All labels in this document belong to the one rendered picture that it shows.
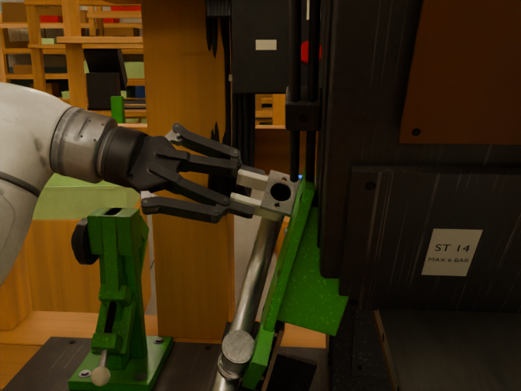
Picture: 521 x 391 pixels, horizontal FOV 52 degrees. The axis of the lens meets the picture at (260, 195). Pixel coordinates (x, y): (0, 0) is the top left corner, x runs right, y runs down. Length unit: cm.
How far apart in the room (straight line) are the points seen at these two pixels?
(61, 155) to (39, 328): 55
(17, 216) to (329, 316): 39
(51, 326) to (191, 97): 55
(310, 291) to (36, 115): 39
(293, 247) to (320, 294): 7
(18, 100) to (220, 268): 47
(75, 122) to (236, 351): 34
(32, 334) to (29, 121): 56
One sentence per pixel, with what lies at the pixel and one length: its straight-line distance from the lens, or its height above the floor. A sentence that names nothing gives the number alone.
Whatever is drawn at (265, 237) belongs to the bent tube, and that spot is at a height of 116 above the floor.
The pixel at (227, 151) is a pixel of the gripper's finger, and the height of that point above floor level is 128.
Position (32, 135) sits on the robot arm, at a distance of 70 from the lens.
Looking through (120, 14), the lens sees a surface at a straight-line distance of 765.
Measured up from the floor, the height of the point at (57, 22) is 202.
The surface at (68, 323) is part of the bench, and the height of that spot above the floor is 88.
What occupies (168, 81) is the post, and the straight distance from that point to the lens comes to 94.
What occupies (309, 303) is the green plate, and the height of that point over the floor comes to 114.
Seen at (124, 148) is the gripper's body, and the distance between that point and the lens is 68.
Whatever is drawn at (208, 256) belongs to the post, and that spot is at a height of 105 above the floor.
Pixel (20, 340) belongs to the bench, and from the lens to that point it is 115.
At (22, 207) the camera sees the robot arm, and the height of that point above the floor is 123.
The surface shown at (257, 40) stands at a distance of 81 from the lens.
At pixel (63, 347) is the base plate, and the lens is 106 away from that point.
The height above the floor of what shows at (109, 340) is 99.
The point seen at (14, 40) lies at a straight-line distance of 1142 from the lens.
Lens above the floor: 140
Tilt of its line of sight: 14 degrees down
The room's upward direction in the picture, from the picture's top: straight up
